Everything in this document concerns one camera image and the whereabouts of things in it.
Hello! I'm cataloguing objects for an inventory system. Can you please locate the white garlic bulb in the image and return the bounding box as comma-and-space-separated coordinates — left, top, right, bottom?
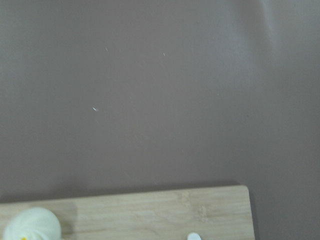
2, 207, 62, 240

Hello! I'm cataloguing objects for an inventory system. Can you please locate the white plastic spoon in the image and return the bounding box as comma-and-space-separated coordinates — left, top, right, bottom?
187, 232, 202, 240

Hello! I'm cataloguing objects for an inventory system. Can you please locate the bamboo cutting board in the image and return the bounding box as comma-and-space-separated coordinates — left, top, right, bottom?
0, 185, 255, 240

